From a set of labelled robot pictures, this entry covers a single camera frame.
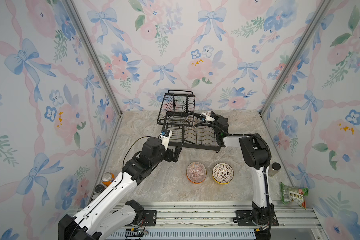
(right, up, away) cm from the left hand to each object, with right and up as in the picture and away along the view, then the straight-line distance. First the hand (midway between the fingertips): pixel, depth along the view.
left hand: (173, 143), depth 74 cm
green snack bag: (+60, -27, +4) cm, 66 cm away
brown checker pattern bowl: (+11, +12, +11) cm, 19 cm away
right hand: (+26, +20, +27) cm, 43 cm away
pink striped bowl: (+12, -18, +12) cm, 25 cm away
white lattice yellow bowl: (+27, -18, +12) cm, 35 cm away
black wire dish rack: (+1, +15, +31) cm, 34 cm away
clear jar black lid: (+54, -15, +8) cm, 57 cm away
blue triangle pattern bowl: (+22, +18, +26) cm, 39 cm away
